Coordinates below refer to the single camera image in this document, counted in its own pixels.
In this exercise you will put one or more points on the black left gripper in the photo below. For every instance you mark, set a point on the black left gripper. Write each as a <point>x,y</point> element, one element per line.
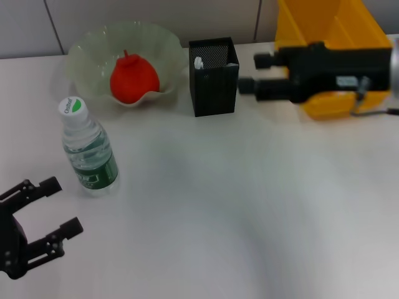
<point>12,246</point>

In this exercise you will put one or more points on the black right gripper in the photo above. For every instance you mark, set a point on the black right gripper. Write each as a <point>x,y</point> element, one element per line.
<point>336,71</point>

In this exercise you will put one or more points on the green pen with white clip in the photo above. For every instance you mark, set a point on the green pen with white clip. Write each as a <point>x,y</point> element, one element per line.
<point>199,63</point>

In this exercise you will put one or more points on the clear green-label water bottle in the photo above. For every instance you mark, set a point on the clear green-label water bottle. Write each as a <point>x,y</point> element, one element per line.
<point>90,155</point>

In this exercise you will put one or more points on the orange fruit with stem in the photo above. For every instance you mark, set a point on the orange fruit with stem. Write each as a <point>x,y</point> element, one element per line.
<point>135,78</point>

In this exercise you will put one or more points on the black mesh pen holder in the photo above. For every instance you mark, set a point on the black mesh pen holder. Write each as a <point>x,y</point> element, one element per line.
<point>213,93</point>

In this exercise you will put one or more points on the translucent green wavy fruit plate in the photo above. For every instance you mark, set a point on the translucent green wavy fruit plate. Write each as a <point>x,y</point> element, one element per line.
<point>90,62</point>

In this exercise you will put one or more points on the yellow plastic storage bin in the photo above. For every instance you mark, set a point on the yellow plastic storage bin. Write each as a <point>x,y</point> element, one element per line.
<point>330,25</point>

